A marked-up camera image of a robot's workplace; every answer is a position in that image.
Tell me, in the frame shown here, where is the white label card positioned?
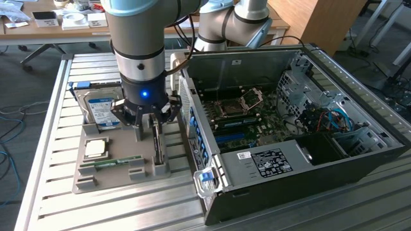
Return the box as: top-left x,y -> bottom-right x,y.
3,21 -> 29,29

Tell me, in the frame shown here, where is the black open PC case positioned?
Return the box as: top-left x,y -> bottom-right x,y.
169,42 -> 411,226

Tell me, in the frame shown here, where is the thin black cable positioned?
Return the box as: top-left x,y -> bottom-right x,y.
256,35 -> 305,48

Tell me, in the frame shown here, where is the clear plastic bag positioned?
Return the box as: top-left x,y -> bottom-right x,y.
0,4 -> 31,24

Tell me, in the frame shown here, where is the small white box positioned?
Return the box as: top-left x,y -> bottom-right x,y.
86,12 -> 108,28

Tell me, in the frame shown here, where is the silver CPU chip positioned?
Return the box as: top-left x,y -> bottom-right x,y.
84,139 -> 108,158

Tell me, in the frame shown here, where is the grey power supply unit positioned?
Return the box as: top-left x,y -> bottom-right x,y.
220,140 -> 313,188

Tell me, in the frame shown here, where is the blue floor cable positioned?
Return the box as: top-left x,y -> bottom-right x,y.
0,113 -> 25,207

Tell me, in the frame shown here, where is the black plastic air duct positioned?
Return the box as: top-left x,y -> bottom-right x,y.
293,133 -> 350,166

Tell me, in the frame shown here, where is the hard disk in blue caddy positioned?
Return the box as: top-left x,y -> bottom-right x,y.
67,80 -> 124,130

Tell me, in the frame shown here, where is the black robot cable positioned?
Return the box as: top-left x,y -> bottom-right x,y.
162,14 -> 198,77

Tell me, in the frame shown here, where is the graphics card with metal bracket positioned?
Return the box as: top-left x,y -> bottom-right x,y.
149,113 -> 164,167

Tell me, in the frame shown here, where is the flat white box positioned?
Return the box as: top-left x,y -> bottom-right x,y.
59,18 -> 90,31

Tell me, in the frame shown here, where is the white floor cable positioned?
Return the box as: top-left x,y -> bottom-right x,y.
0,100 -> 50,116

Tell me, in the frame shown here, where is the blue data wire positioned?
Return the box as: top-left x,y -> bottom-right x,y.
324,108 -> 353,132

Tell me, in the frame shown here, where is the perforated metal disk bay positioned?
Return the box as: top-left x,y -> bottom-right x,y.
274,69 -> 352,121

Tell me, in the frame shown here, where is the grey plastic parts rack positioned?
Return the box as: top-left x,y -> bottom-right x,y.
72,113 -> 172,194

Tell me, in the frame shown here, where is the CPU socket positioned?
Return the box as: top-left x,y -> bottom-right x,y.
217,98 -> 248,116

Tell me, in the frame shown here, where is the green motherboard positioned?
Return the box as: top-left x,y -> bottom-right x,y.
200,89 -> 308,154

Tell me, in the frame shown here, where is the metal socket cover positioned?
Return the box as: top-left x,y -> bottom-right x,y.
238,88 -> 264,113

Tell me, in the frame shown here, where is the installed RAM stick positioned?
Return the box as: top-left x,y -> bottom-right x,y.
217,116 -> 258,128

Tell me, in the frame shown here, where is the blue expansion slot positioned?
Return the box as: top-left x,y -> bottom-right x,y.
214,132 -> 249,145

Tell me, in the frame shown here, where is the green loose RAM stick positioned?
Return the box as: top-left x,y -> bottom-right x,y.
78,155 -> 144,168

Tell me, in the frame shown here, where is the plain metal disk bay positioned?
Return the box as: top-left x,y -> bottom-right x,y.
332,126 -> 390,157

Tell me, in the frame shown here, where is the white tape roll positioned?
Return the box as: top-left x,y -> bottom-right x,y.
62,13 -> 86,25

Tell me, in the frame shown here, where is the white box with black lid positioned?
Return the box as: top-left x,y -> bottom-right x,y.
31,11 -> 59,27

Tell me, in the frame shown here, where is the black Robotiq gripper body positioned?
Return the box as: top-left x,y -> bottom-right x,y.
120,72 -> 169,109

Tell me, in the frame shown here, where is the wooden office desk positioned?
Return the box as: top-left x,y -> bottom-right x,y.
0,0 -> 290,70

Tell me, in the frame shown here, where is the white metal desk leg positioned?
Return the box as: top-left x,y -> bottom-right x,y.
350,0 -> 411,65

